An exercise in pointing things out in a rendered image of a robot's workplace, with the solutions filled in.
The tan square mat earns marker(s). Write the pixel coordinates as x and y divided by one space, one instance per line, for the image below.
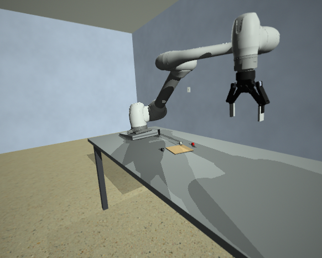
179 149

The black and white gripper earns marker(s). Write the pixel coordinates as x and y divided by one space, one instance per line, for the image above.
247 85

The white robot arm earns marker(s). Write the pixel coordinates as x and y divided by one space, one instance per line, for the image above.
248 38

